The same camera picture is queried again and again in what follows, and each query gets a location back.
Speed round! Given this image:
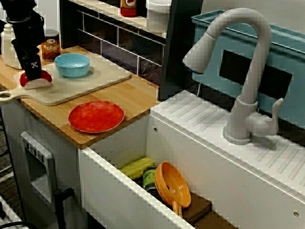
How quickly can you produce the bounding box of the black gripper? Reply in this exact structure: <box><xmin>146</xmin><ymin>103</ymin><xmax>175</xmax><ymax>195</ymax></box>
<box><xmin>10</xmin><ymin>10</ymin><xmax>46</xmax><ymax>81</ymax></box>

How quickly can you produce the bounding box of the red and white toy sushi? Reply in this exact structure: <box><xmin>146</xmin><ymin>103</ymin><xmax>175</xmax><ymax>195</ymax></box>
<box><xmin>19</xmin><ymin>70</ymin><xmax>52</xmax><ymax>90</ymax></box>

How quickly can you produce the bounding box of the light blue bowl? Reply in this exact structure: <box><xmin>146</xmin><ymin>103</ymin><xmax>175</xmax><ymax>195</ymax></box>
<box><xmin>54</xmin><ymin>53</ymin><xmax>91</xmax><ymax>78</ymax></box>

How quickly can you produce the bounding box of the white detergent bottle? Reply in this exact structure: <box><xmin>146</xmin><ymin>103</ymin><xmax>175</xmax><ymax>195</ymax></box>
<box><xmin>0</xmin><ymin>23</ymin><xmax>23</xmax><ymax>70</ymax></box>

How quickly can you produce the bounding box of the red plate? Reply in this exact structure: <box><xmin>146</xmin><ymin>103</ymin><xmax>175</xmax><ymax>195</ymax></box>
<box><xmin>68</xmin><ymin>100</ymin><xmax>125</xmax><ymax>134</ymax></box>

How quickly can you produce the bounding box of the white toy kitchen cabinet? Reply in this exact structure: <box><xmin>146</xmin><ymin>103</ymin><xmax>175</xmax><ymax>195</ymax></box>
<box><xmin>0</xmin><ymin>100</ymin><xmax>83</xmax><ymax>229</ymax></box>

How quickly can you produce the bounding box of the red and yellow sauce jar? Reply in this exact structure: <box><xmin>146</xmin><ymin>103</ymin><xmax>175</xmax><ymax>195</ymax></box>
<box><xmin>120</xmin><ymin>0</ymin><xmax>139</xmax><ymax>18</ymax></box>

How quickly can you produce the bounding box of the white round container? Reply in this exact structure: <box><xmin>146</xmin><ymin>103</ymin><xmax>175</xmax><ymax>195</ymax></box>
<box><xmin>145</xmin><ymin>0</ymin><xmax>172</xmax><ymax>33</ymax></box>

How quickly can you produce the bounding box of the yellow toy corn cob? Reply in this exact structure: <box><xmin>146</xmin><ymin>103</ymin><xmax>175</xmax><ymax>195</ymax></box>
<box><xmin>119</xmin><ymin>156</ymin><xmax>154</xmax><ymax>180</ymax></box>

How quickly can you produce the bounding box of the green can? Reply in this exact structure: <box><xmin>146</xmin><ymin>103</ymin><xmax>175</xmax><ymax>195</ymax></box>
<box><xmin>142</xmin><ymin>166</ymin><xmax>158</xmax><ymax>191</ymax></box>

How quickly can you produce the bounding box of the white sink basin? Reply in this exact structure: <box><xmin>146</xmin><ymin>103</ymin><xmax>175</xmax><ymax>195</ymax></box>
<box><xmin>77</xmin><ymin>90</ymin><xmax>305</xmax><ymax>229</ymax></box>

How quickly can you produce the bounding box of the brown sponge block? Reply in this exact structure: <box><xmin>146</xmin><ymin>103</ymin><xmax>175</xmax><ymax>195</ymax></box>
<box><xmin>182</xmin><ymin>192</ymin><xmax>213</xmax><ymax>225</ymax></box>

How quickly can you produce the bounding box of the grey kitchen faucet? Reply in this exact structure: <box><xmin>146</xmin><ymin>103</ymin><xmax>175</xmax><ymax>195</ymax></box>
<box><xmin>182</xmin><ymin>7</ymin><xmax>285</xmax><ymax>146</ymax></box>

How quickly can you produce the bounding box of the wooden cutting board with handle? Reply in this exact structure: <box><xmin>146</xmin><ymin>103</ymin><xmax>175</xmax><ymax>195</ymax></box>
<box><xmin>0</xmin><ymin>52</ymin><xmax>132</xmax><ymax>107</ymax></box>

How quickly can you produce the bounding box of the black cabinet door handle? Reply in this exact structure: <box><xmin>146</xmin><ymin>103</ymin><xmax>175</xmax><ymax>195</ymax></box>
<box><xmin>52</xmin><ymin>187</ymin><xmax>75</xmax><ymax>229</ymax></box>

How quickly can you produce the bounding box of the white metal frame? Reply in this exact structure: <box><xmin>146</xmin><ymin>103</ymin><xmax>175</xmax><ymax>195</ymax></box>
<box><xmin>0</xmin><ymin>194</ymin><xmax>23</xmax><ymax>229</ymax></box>

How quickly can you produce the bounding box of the dark grey upright post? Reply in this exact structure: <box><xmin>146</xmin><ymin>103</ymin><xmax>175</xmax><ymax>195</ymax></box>
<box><xmin>158</xmin><ymin>0</ymin><xmax>203</xmax><ymax>101</ymax></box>

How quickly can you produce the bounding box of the black floor cable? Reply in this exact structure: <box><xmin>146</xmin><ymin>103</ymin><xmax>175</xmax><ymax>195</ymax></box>
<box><xmin>0</xmin><ymin>220</ymin><xmax>36</xmax><ymax>229</ymax></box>

